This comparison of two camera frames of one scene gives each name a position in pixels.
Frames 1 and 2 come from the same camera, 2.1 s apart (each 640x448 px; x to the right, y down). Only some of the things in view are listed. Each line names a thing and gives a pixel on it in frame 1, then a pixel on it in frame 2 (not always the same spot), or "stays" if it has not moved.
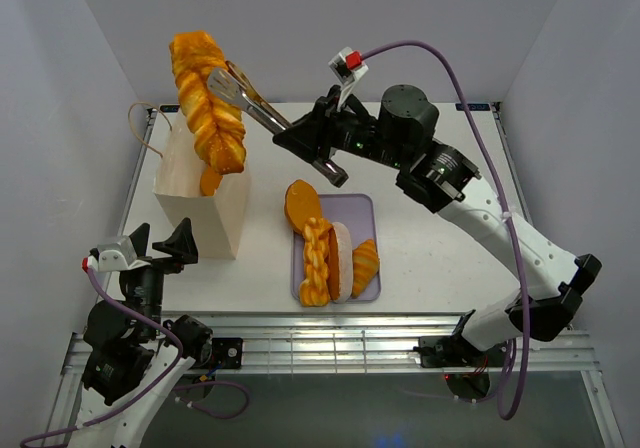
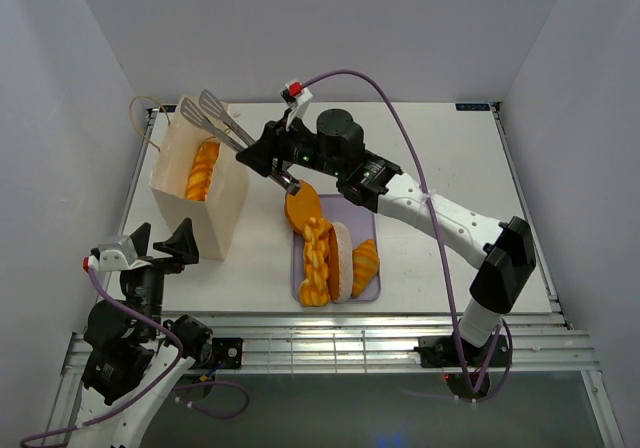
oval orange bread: (302, 203) stays
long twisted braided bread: (215, 122) -> (202, 170)
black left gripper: (181, 242) stays
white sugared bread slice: (340, 262) stays
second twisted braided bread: (314, 288) stays
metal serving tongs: (232, 84) -> (210, 115)
